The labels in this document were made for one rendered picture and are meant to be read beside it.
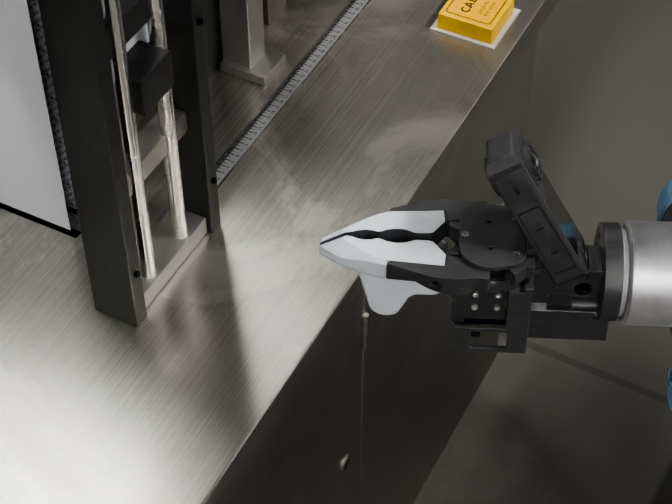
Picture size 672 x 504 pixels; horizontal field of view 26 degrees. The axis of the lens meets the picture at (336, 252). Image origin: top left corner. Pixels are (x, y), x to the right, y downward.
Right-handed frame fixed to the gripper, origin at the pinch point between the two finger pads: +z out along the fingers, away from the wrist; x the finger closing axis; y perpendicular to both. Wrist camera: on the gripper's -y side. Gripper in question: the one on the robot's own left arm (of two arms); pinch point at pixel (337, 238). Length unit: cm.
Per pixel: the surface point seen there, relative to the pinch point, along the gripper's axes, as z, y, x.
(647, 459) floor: -47, 113, 85
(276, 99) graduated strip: 10, 26, 57
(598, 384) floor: -40, 111, 100
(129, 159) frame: 20.0, 11.9, 25.0
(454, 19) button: -10, 22, 69
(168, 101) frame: 17.0, 9.0, 30.3
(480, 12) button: -13, 22, 70
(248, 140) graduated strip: 12, 27, 50
